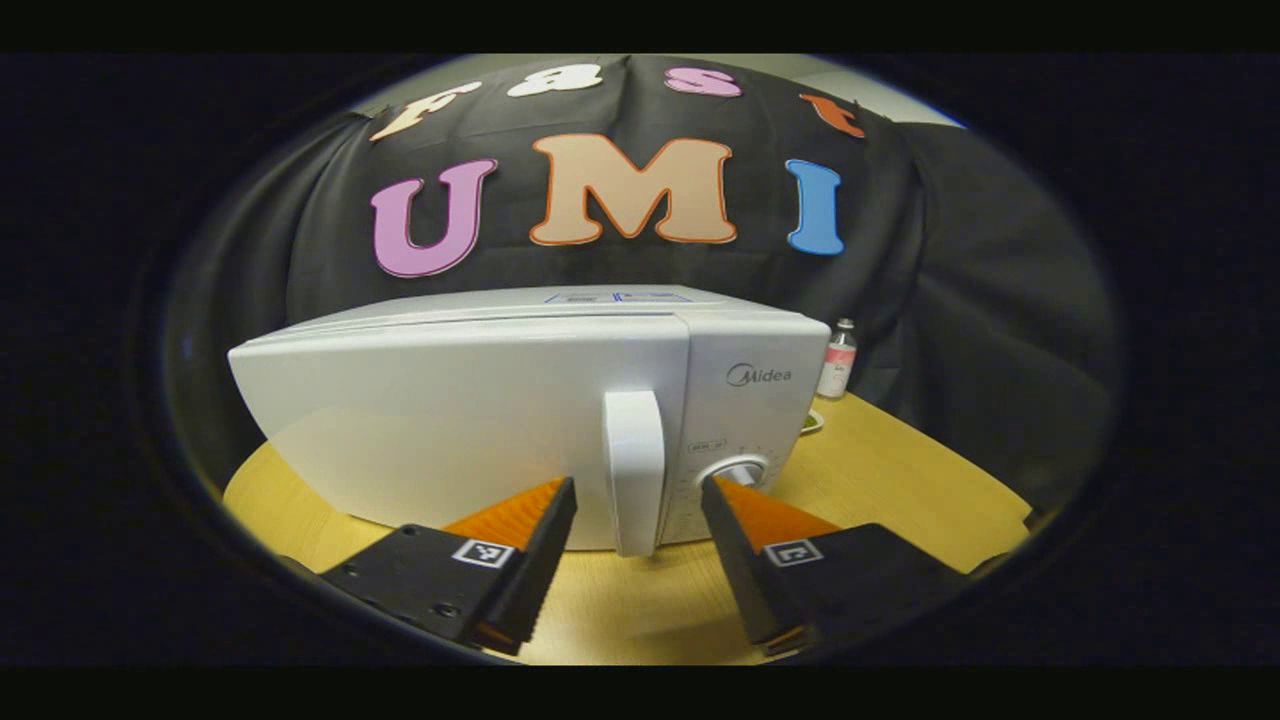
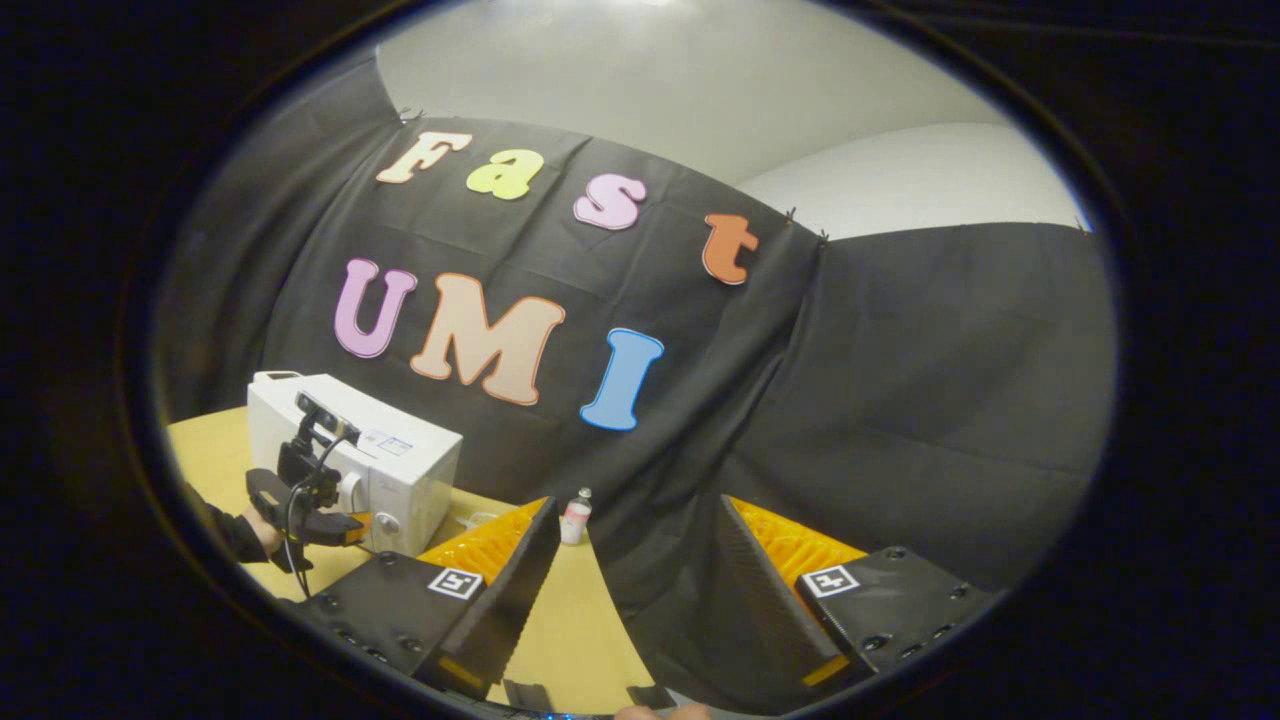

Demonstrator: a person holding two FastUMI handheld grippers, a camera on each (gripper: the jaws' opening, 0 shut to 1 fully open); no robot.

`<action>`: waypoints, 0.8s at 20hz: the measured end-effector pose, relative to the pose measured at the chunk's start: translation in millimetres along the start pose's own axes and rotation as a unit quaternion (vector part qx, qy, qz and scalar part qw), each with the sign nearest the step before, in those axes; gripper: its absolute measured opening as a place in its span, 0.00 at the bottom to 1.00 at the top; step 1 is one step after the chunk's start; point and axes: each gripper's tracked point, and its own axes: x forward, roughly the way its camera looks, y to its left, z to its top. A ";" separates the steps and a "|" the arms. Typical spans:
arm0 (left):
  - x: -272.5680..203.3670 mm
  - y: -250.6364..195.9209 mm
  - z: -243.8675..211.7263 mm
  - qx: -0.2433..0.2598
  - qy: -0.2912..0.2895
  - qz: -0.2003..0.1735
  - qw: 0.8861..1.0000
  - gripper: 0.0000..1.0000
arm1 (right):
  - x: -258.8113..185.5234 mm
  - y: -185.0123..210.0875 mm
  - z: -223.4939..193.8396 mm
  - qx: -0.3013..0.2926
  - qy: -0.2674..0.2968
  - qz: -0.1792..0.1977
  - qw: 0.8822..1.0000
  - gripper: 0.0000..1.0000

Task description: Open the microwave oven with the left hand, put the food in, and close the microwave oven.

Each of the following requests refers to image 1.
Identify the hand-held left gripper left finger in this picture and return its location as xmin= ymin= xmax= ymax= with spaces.
xmin=318 ymin=476 xmax=579 ymax=658

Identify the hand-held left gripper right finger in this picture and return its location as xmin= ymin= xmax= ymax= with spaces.
xmin=700 ymin=476 xmax=971 ymax=658

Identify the small pink label bottle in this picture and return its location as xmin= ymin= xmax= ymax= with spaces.
xmin=817 ymin=318 xmax=859 ymax=401

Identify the white microwave oven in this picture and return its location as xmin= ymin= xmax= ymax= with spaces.
xmin=227 ymin=285 xmax=833 ymax=558

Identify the black backdrop cloth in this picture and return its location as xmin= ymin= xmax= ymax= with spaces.
xmin=165 ymin=55 xmax=1121 ymax=511

